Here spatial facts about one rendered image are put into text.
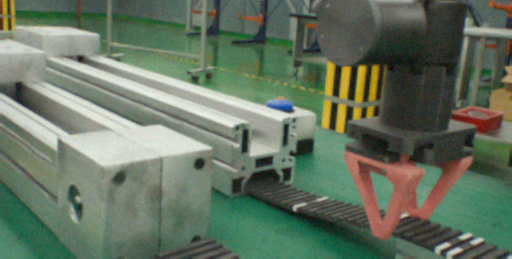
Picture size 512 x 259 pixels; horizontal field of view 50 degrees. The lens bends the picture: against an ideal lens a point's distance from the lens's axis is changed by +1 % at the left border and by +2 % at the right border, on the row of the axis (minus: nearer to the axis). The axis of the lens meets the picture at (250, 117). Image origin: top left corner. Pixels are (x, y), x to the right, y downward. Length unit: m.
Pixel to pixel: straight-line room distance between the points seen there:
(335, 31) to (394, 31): 0.04
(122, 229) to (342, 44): 0.22
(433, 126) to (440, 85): 0.03
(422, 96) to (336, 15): 0.10
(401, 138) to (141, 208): 0.21
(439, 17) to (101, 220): 0.30
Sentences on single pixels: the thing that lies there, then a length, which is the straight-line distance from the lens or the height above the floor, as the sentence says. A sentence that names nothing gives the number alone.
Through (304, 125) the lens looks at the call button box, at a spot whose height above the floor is 0.82.
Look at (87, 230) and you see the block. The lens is 0.46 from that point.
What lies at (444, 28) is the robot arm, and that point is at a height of 0.99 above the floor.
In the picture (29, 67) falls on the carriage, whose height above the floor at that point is 0.88.
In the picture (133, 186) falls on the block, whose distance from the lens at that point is 0.43.
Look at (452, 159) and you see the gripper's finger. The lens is 0.49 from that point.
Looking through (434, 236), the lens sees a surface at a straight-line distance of 0.50.
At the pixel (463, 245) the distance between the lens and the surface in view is 0.49.
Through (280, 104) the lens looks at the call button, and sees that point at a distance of 0.78.
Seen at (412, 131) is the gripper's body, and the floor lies 0.90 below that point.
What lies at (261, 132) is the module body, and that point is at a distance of 0.66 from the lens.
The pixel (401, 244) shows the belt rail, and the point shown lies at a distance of 0.50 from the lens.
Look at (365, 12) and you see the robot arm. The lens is 0.39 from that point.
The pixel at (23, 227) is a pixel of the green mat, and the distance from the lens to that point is 0.56.
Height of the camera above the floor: 1.01
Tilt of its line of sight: 13 degrees down
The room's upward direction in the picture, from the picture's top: 4 degrees clockwise
